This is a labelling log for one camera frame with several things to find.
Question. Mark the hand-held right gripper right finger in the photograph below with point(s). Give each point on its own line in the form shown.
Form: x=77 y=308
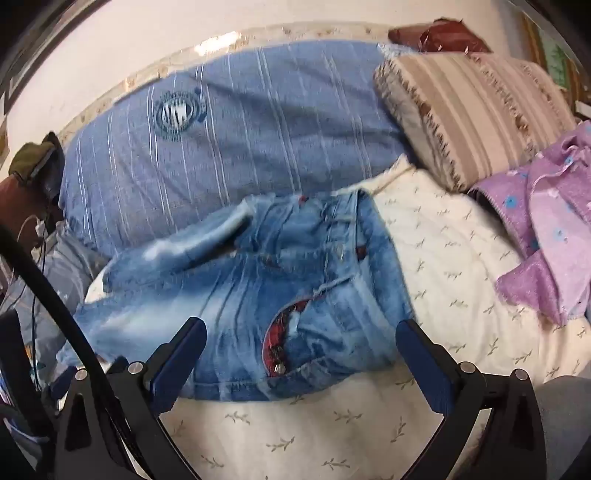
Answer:
x=427 y=371

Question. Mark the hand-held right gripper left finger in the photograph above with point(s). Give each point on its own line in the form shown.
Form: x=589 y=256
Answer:
x=178 y=369

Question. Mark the blue denim pants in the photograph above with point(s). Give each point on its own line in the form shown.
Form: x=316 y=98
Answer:
x=240 y=295

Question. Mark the cream leaf-print bedsheet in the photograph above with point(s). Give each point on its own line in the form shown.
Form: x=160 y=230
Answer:
x=438 y=258

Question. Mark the olive green cap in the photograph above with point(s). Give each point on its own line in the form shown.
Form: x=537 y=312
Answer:
x=32 y=154

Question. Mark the purple floral cloth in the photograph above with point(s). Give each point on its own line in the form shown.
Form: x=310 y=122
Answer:
x=545 y=217

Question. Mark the beige striped pillow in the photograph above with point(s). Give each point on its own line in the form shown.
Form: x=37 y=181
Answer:
x=475 y=115

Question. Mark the dark red pillow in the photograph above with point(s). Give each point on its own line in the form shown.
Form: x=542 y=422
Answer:
x=438 y=37

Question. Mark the framed wall picture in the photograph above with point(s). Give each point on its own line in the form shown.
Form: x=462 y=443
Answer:
x=554 y=55

